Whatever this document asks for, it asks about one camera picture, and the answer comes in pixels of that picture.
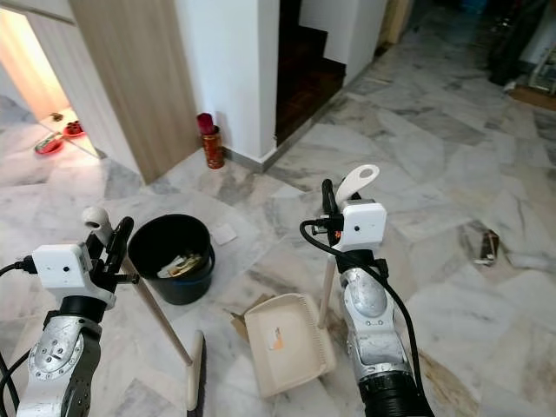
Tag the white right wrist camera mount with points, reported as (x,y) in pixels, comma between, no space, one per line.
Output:
(363,224)

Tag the dark wooden staircase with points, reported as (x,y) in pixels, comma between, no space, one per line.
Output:
(304,78)

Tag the large red bowl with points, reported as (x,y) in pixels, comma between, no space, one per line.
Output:
(49,144)

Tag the rubbish in bucket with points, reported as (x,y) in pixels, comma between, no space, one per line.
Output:
(182,265)

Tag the small red bowl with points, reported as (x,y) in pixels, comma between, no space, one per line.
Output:
(74,130)

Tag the wooden door frame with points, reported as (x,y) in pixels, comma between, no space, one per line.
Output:
(395,19)

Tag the white paper square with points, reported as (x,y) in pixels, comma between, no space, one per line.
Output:
(224,233)

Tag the red spray can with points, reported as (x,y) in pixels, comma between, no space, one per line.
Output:
(212,148)

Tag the dark bulky object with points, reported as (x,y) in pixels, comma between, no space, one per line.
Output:
(517,39)

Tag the small brass object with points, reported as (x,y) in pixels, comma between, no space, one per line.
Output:
(56,115)

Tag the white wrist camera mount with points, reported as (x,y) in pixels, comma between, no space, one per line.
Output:
(61,269)
(363,224)

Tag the brown wrapper scrap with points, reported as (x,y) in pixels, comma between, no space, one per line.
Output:
(489,246)

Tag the black plastic bucket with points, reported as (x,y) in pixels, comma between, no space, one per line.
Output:
(182,293)

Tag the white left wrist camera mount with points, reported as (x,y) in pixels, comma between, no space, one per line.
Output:
(61,269)

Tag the brown cardboard piece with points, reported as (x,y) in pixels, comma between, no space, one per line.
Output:
(239,323)

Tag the light wooden cabinet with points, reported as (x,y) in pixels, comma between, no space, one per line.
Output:
(130,78)

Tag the low wooden board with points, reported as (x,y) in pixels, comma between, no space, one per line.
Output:
(534,94)

